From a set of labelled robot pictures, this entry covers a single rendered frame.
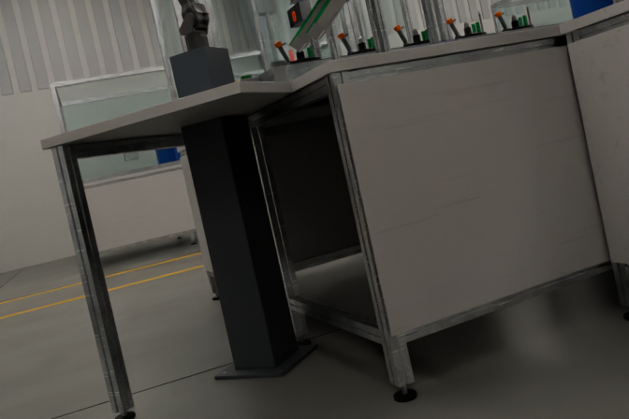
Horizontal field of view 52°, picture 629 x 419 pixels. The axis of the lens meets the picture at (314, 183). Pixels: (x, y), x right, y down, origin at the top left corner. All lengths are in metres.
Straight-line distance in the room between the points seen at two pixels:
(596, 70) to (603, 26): 0.12
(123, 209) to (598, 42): 5.96
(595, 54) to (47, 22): 9.36
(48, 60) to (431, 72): 9.10
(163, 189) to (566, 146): 5.76
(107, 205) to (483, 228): 5.82
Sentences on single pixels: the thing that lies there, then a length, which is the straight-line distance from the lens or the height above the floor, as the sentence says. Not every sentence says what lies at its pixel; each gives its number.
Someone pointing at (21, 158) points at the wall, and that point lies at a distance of 10.34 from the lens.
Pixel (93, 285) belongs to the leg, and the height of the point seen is 0.41.
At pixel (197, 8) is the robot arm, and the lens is 2.20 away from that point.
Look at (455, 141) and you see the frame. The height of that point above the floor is 0.60.
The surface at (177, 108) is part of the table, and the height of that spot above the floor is 0.84.
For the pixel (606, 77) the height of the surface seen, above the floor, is 0.68.
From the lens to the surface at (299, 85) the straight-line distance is 1.76.
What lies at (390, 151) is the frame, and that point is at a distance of 1.62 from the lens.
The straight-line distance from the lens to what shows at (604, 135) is 1.94.
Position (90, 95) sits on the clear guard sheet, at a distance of 7.35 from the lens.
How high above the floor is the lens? 0.63
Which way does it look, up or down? 2 degrees down
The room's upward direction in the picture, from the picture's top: 12 degrees counter-clockwise
